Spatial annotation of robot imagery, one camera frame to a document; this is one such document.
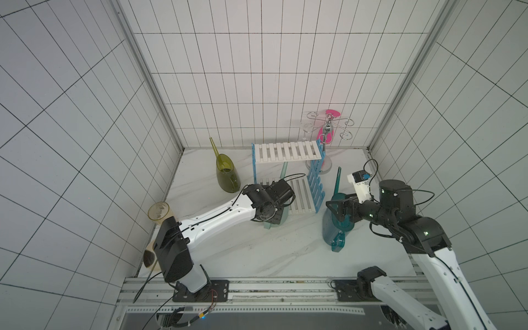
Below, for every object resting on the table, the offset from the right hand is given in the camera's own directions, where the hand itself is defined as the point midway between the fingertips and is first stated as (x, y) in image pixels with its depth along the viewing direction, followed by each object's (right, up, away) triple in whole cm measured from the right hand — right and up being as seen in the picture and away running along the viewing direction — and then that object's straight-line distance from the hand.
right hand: (329, 200), depth 66 cm
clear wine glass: (-2, +29, +24) cm, 38 cm away
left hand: (-21, -9, +10) cm, 25 cm away
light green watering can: (-14, -4, +2) cm, 15 cm away
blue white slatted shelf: (0, -1, +33) cm, 33 cm away
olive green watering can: (-40, +7, +26) cm, 48 cm away
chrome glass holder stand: (+13, +12, +48) cm, 51 cm away
